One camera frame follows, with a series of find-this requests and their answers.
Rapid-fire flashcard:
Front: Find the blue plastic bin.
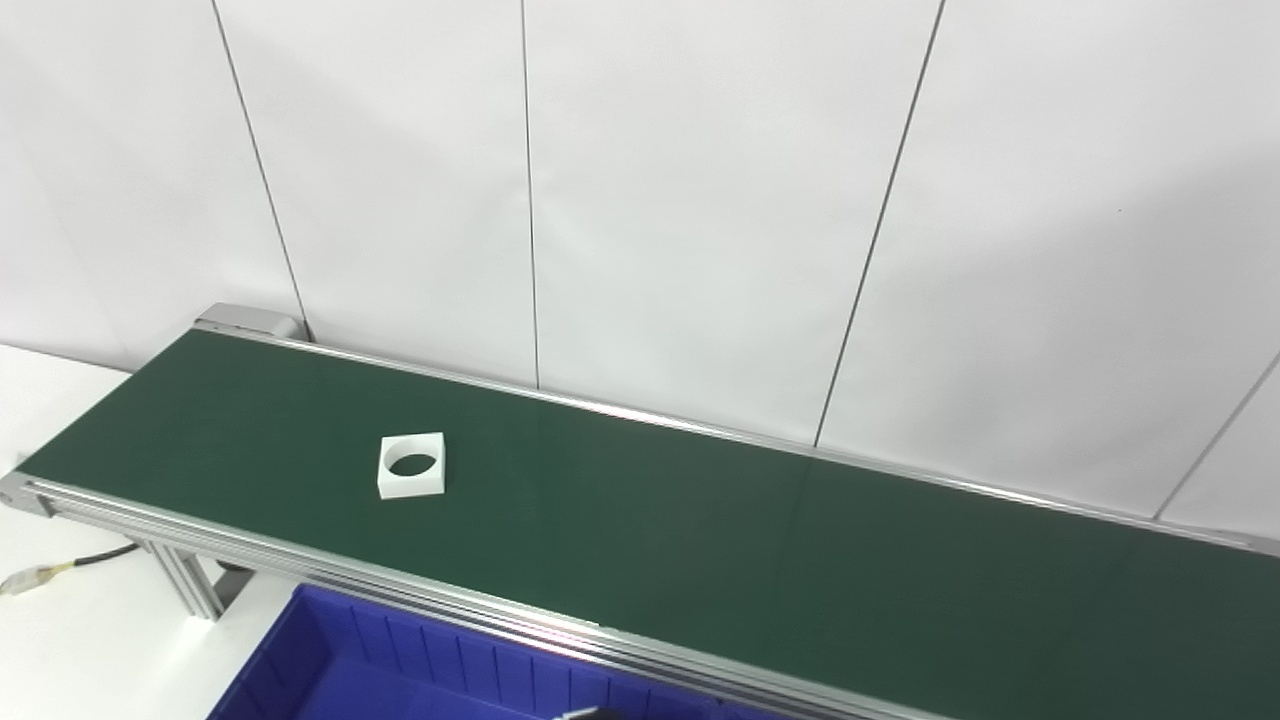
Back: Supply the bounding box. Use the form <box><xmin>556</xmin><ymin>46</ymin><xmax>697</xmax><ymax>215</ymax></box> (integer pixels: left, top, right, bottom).
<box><xmin>207</xmin><ymin>585</ymin><xmax>801</xmax><ymax>720</ymax></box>

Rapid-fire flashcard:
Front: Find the green conveyor belt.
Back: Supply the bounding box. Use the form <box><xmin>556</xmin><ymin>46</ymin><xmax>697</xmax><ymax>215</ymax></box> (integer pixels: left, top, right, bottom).
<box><xmin>0</xmin><ymin>318</ymin><xmax>1280</xmax><ymax>720</ymax></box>
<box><xmin>18</xmin><ymin>330</ymin><xmax>1280</xmax><ymax>720</ymax></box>

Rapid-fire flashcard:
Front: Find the white square part with hole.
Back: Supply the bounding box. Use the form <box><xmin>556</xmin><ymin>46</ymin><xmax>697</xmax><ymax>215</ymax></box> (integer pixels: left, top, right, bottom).
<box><xmin>377</xmin><ymin>432</ymin><xmax>447</xmax><ymax>500</ymax></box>

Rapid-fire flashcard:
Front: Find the grey conveyor end housing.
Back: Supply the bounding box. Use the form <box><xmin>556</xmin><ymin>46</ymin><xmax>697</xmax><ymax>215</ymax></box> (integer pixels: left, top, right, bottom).
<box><xmin>195</xmin><ymin>303</ymin><xmax>303</xmax><ymax>342</ymax></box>

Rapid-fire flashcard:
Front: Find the black cable with clear connector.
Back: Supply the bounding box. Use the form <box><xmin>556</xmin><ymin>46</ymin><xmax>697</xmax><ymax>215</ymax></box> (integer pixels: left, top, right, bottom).
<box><xmin>0</xmin><ymin>543</ymin><xmax>142</xmax><ymax>598</ymax></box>

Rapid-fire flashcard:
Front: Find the aluminium conveyor leg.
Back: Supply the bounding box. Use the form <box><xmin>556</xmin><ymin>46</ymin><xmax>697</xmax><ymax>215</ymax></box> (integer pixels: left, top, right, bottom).
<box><xmin>138</xmin><ymin>540</ymin><xmax>253</xmax><ymax>622</ymax></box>

